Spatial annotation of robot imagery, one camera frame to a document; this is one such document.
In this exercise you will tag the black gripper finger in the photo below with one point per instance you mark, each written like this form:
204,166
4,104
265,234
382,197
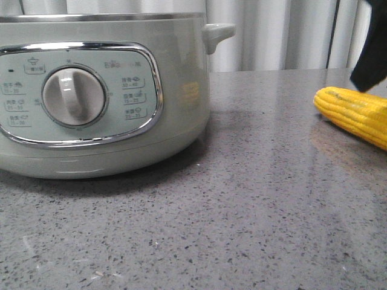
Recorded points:
370,68

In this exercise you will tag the yellow corn cob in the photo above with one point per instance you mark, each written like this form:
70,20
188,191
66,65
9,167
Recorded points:
361,114

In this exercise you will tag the pale green electric cooking pot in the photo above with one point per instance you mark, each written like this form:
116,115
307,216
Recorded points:
155,74

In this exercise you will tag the white pleated curtain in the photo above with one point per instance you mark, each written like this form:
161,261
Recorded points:
270,35

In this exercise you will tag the grey white control knob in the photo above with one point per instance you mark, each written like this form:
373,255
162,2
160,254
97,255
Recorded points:
73,96

